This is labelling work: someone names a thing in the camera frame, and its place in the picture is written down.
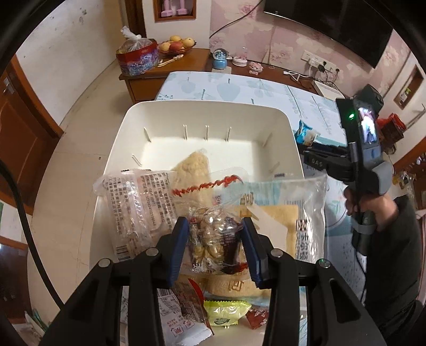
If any peanut snack clear bag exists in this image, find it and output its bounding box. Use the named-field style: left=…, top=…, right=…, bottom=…
left=172, top=167, right=249, bottom=276

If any yellow cracker clear pack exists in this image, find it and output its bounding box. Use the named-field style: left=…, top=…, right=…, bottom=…
left=205, top=269, right=271, bottom=298

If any blue wafer cookie pack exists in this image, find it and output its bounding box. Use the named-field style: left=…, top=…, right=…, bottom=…
left=294, top=120, right=320, bottom=146

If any green pineapple cake pack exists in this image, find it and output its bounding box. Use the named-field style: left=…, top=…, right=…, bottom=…
left=204, top=300, right=251, bottom=327

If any puffed corn clear bag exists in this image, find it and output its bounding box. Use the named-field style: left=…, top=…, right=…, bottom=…
left=171, top=151, right=213, bottom=208

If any white rice cake pack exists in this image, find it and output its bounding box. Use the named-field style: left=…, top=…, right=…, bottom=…
left=217, top=173, right=327, bottom=263

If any white zip snack bag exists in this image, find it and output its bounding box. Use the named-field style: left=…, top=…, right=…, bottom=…
left=157, top=288, right=213, bottom=346

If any person's right forearm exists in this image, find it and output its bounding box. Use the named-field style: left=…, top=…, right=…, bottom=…
left=362, top=194, right=424, bottom=333

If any person's right hand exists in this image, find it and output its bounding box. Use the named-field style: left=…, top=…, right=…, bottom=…
left=344, top=187, right=399, bottom=230

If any red bag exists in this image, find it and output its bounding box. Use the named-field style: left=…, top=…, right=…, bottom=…
left=377, top=113, right=407, bottom=146

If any white set-top box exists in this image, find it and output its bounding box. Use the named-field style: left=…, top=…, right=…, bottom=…
left=312, top=81, right=345, bottom=101

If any white plastic storage bin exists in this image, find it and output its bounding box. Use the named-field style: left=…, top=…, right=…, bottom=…
left=89, top=99, right=306, bottom=346

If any pink small ornament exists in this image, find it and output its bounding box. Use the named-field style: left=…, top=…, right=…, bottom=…
left=248, top=61, right=264, bottom=76

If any white round trinket box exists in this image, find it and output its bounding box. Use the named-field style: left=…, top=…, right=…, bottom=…
left=232, top=56, right=248, bottom=67

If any wooden tv cabinet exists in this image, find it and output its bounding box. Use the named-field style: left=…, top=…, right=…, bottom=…
left=119, top=48, right=331, bottom=103

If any blue snow globe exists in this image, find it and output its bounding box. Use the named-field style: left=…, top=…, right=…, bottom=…
left=212, top=48, right=228, bottom=70

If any wooden door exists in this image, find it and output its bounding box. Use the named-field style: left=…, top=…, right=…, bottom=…
left=0, top=56, right=64, bottom=215

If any red gift box with bag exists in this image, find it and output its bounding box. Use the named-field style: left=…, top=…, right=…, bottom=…
left=116, top=26, right=159, bottom=77

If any fruit bowl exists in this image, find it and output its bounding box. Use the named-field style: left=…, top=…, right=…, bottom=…
left=158, top=35, right=196, bottom=57

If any right pink dumbbell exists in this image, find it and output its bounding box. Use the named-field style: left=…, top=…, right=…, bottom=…
left=176, top=0, right=189, bottom=16

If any pink dumbbell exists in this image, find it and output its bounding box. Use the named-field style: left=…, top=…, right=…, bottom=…
left=176, top=0, right=189, bottom=16
left=160, top=0, right=173, bottom=18

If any left pink dumbbell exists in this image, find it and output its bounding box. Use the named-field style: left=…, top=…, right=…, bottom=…
left=160, top=0, right=173, bottom=18

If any wall power outlet strip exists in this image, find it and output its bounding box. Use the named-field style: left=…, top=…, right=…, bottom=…
left=300, top=51, right=339, bottom=73

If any black wall television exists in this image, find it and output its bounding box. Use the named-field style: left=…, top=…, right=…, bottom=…
left=264, top=0, right=393, bottom=68

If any black tv cable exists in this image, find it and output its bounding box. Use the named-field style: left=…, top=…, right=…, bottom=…
left=208, top=0, right=266, bottom=40

